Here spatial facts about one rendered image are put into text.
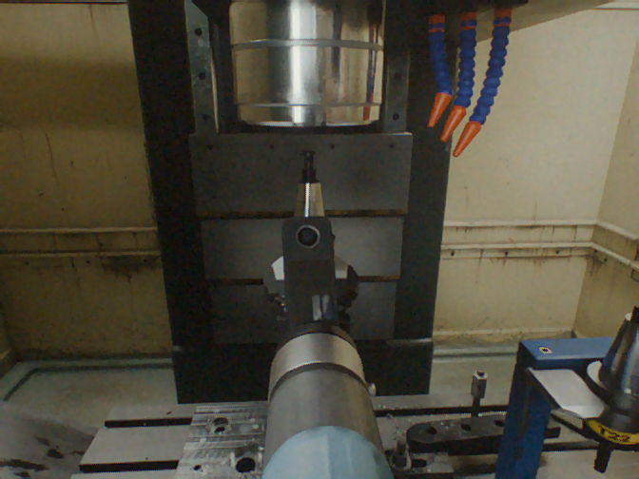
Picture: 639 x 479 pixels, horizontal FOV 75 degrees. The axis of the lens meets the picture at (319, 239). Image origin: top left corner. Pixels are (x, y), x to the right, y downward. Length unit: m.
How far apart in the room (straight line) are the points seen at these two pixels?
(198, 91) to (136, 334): 0.97
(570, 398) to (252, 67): 0.44
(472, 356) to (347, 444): 1.43
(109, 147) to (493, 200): 1.22
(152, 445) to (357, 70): 0.72
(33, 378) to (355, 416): 1.57
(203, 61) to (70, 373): 1.20
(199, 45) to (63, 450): 1.00
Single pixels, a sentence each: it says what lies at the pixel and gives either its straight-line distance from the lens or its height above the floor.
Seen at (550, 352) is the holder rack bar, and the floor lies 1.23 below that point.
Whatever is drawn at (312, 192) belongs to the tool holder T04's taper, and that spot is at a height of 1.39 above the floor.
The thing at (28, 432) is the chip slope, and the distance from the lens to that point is 1.33.
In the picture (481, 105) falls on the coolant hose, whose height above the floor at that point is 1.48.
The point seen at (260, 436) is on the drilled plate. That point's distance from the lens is 0.72.
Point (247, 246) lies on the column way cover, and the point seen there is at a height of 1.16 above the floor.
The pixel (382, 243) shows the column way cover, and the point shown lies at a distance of 0.99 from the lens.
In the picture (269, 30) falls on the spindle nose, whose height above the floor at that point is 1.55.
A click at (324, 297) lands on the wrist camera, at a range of 0.37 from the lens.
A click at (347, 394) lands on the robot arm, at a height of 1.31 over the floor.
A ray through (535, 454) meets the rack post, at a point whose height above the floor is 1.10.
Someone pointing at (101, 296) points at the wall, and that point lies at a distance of 1.60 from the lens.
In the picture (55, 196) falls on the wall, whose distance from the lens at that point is 1.53.
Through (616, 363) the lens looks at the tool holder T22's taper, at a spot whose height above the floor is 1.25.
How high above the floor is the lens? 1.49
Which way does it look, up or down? 19 degrees down
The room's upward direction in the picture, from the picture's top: straight up
